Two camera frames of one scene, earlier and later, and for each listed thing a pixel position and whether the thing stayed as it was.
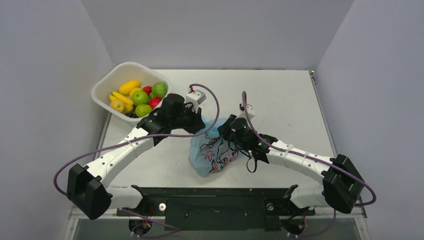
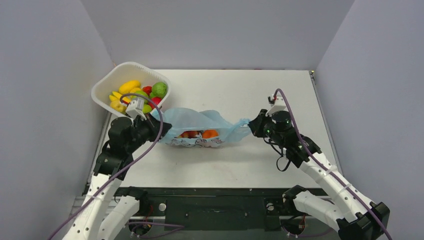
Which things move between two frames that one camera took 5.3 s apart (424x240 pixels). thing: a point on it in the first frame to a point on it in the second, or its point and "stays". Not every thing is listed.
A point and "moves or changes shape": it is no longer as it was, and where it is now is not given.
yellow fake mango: (125, 88) stays
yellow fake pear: (118, 105) stays
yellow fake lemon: (133, 89) stays
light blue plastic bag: (212, 152) moves or changes shape
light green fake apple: (141, 110) stays
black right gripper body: (226, 126) to (261, 122)
